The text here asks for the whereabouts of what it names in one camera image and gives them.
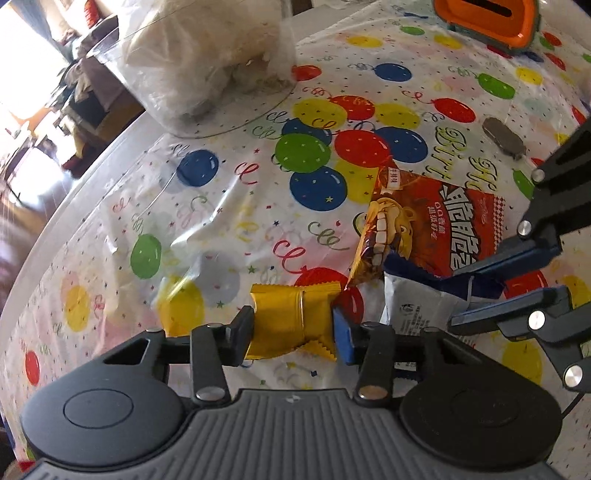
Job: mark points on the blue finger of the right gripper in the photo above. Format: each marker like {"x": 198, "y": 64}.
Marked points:
{"x": 508, "y": 265}

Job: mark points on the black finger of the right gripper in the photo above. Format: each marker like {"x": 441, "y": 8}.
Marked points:
{"x": 509, "y": 316}

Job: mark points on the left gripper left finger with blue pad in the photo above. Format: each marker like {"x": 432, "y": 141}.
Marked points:
{"x": 213, "y": 346}

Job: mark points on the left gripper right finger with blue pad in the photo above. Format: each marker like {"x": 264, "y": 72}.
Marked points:
{"x": 370, "y": 346}

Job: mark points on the white and blue snack packet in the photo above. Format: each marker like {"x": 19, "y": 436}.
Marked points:
{"x": 416, "y": 299}

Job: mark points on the red chinese snack bag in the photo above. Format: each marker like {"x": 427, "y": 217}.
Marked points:
{"x": 437, "y": 226}

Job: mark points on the yellow snack packet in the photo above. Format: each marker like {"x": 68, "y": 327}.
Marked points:
{"x": 288, "y": 318}

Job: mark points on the clear bag of white snacks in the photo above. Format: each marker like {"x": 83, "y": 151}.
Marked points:
{"x": 202, "y": 68}

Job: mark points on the dark chocolate popsicle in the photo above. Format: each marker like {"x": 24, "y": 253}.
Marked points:
{"x": 504, "y": 138}

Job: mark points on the balloon pattern plastic tablecloth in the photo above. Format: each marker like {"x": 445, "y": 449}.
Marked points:
{"x": 170, "y": 232}

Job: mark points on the purple blanket on chair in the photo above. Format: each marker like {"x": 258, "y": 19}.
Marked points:
{"x": 88, "y": 76}

